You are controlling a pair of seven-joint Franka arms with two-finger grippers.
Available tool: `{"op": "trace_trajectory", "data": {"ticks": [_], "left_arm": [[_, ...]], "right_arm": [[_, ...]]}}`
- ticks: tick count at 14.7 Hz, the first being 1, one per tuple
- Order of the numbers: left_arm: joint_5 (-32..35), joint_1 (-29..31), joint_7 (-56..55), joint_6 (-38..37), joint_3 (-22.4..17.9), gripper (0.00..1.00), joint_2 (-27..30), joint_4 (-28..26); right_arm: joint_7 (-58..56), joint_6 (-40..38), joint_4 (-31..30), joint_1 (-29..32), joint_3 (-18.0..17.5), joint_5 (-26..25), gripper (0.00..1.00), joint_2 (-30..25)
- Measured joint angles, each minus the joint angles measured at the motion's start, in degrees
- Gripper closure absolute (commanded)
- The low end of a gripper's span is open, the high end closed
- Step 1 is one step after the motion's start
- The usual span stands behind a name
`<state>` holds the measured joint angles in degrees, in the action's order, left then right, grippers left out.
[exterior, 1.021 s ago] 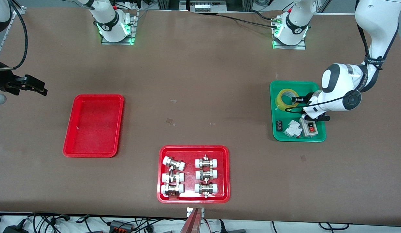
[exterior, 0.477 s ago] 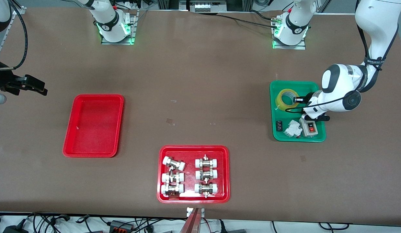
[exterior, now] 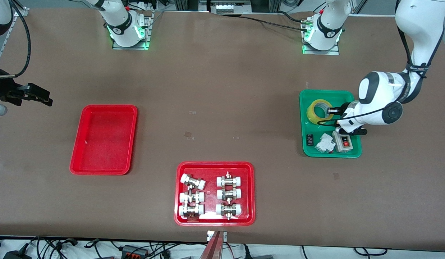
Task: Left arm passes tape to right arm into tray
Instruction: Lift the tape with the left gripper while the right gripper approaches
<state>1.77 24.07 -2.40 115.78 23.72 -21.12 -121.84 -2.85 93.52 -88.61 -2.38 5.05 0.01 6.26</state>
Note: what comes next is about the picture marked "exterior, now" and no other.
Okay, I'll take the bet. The small silver metal bracket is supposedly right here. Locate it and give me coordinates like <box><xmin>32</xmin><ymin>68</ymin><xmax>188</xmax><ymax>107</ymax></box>
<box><xmin>207</xmin><ymin>230</ymin><xmax>228</xmax><ymax>242</ymax></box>

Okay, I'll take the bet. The green plastic tray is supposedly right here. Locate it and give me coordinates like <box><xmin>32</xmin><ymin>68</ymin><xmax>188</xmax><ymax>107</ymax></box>
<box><xmin>299</xmin><ymin>89</ymin><xmax>362</xmax><ymax>158</ymax></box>

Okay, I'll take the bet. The short black table cable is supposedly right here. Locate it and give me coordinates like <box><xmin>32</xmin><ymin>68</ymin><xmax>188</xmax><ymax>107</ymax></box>
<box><xmin>278</xmin><ymin>11</ymin><xmax>311</xmax><ymax>24</ymax></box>

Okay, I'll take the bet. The black orange power box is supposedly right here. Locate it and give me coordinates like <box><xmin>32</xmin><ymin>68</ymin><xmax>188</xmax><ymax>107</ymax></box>
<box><xmin>121</xmin><ymin>245</ymin><xmax>150</xmax><ymax>258</ymax></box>

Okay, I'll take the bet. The red tray holding valves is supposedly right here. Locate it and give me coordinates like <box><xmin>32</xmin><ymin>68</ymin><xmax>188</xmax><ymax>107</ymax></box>
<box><xmin>174</xmin><ymin>161</ymin><xmax>256</xmax><ymax>227</ymax></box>

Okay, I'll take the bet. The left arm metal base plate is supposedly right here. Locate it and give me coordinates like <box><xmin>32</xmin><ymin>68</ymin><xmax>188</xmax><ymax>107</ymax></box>
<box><xmin>303</xmin><ymin>42</ymin><xmax>340</xmax><ymax>55</ymax></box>

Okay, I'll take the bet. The black power adapter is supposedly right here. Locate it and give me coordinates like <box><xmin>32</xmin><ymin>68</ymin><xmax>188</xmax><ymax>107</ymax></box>
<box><xmin>3</xmin><ymin>250</ymin><xmax>32</xmax><ymax>259</ymax></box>

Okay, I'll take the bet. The brass valve with white ends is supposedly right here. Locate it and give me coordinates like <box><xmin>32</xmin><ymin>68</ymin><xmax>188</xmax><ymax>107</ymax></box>
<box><xmin>216</xmin><ymin>203</ymin><xmax>242</xmax><ymax>220</ymax></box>
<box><xmin>216</xmin><ymin>172</ymin><xmax>243</xmax><ymax>187</ymax></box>
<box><xmin>179</xmin><ymin>191</ymin><xmax>205</xmax><ymax>205</ymax></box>
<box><xmin>217</xmin><ymin>187</ymin><xmax>242</xmax><ymax>200</ymax></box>
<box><xmin>180</xmin><ymin>173</ymin><xmax>206</xmax><ymax>190</ymax></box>
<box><xmin>179</xmin><ymin>204</ymin><xmax>205</xmax><ymax>219</ymax></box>

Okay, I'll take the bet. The white circuit breaker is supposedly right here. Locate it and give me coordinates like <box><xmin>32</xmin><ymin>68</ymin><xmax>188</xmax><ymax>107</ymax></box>
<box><xmin>315</xmin><ymin>133</ymin><xmax>334</xmax><ymax>154</ymax></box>

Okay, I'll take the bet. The yellow tape roll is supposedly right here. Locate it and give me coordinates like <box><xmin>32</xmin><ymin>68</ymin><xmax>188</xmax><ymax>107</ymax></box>
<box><xmin>307</xmin><ymin>100</ymin><xmax>334</xmax><ymax>124</ymax></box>

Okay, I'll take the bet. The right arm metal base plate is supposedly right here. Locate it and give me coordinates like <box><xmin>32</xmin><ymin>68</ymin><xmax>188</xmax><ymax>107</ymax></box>
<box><xmin>112</xmin><ymin>11</ymin><xmax>152</xmax><ymax>50</ymax></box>

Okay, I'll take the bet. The empty red plastic tray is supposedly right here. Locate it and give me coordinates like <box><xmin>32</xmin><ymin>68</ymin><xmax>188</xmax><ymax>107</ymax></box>
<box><xmin>69</xmin><ymin>104</ymin><xmax>138</xmax><ymax>176</ymax></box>

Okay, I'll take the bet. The grey push button switch box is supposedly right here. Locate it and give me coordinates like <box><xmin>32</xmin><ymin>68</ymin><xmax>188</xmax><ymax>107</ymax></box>
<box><xmin>332</xmin><ymin>130</ymin><xmax>354</xmax><ymax>153</ymax></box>

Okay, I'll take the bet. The long black table cable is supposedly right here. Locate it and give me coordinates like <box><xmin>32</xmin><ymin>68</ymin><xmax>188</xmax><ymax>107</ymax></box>
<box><xmin>240</xmin><ymin>15</ymin><xmax>309</xmax><ymax>32</ymax></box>

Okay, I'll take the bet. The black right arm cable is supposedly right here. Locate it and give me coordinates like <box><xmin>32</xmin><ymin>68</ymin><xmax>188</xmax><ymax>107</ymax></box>
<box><xmin>0</xmin><ymin>0</ymin><xmax>31</xmax><ymax>79</ymax></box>

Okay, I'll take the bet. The red metal bar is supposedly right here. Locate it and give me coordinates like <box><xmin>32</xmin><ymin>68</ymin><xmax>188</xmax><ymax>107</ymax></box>
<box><xmin>199</xmin><ymin>230</ymin><xmax>224</xmax><ymax>259</ymax></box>

